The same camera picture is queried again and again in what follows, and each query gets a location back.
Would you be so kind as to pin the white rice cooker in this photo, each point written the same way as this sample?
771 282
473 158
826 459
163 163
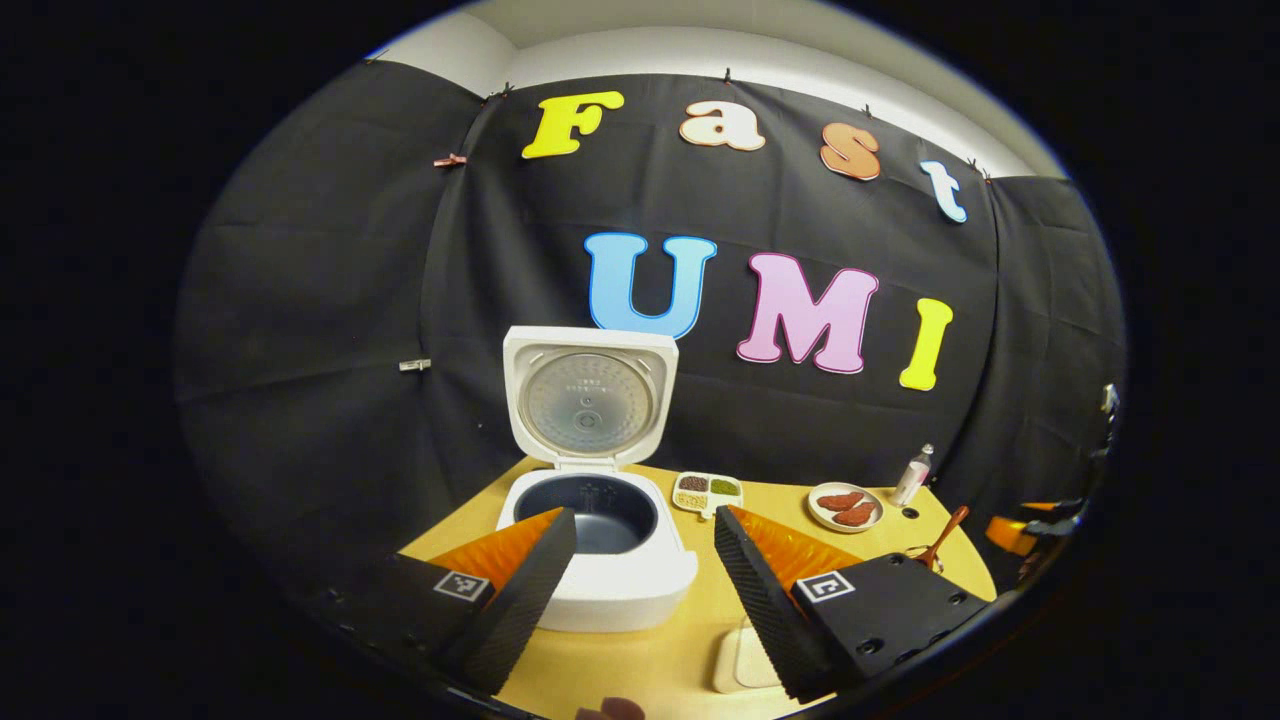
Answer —
620 590

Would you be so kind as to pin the white round plate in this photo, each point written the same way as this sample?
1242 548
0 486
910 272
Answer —
815 515

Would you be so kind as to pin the dark brown beans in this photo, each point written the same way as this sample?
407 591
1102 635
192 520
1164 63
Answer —
693 484

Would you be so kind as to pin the green mung beans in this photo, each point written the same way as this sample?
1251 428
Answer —
724 487

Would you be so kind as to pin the small white bottle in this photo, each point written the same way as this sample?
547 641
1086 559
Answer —
910 480

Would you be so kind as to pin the white divided grain dish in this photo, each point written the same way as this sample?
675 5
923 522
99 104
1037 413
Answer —
706 510

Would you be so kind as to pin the brown wooden spoon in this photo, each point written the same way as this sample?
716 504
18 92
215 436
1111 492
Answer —
945 535

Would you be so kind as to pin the copper cloth clip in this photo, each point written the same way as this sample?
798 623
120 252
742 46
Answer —
450 160

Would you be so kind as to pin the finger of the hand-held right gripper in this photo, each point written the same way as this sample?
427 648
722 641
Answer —
1003 533

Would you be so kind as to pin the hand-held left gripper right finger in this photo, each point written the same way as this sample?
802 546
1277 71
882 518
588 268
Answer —
760 610

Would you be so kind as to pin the red-brown meat piece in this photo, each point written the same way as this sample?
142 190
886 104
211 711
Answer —
840 500
855 515

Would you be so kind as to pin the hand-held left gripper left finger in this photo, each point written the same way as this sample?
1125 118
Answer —
520 610

